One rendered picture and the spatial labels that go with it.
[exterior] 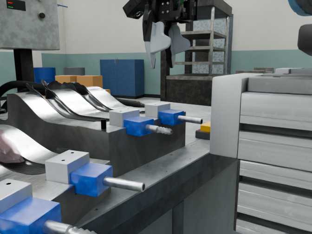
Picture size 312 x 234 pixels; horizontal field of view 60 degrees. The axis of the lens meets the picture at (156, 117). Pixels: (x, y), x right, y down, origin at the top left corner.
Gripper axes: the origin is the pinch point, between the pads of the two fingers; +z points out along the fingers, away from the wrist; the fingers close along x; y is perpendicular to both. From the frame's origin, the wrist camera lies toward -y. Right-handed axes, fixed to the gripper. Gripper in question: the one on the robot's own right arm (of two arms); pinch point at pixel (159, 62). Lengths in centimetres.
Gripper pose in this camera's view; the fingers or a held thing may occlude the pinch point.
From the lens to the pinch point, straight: 60.9
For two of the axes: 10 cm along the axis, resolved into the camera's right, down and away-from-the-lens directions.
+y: 7.9, 1.2, -6.0
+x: 6.1, -1.6, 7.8
